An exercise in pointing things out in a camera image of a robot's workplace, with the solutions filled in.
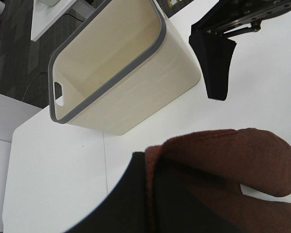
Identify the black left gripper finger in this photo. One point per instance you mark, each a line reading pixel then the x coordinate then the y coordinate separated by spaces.
pixel 176 209

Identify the white side table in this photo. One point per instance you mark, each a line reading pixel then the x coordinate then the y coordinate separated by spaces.
pixel 44 16

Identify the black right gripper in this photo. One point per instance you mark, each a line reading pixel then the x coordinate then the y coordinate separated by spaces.
pixel 228 18

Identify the brown towel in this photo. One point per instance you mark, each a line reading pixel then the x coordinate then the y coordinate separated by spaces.
pixel 214 165

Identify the beige plastic bin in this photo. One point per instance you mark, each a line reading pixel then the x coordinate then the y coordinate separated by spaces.
pixel 123 64

